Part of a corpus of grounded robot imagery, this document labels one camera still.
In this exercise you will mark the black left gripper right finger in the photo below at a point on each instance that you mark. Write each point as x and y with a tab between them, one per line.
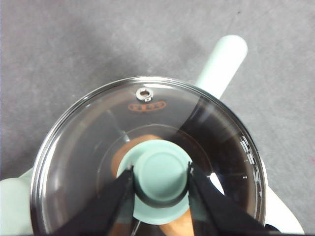
221	214

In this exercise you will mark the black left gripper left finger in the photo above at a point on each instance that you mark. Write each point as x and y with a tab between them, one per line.
108	209

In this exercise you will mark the glass lid with green knob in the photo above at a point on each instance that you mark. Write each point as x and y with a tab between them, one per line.
160	177

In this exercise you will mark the brown potato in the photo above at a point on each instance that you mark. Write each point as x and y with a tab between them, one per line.
177	226

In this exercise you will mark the mint green steamer pot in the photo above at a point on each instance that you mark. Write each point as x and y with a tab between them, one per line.
221	66

